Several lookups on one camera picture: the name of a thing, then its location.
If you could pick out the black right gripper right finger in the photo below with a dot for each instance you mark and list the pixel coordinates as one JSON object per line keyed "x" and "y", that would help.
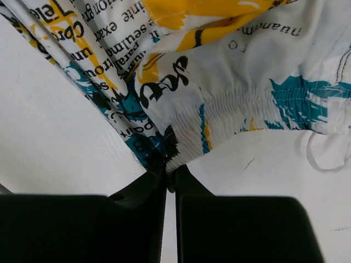
{"x": 214, "y": 228}

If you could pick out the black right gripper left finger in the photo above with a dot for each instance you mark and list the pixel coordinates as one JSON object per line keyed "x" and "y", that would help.
{"x": 123, "y": 227}

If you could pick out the colourful patterned shorts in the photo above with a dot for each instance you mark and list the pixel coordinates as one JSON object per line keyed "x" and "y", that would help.
{"x": 176, "y": 79}

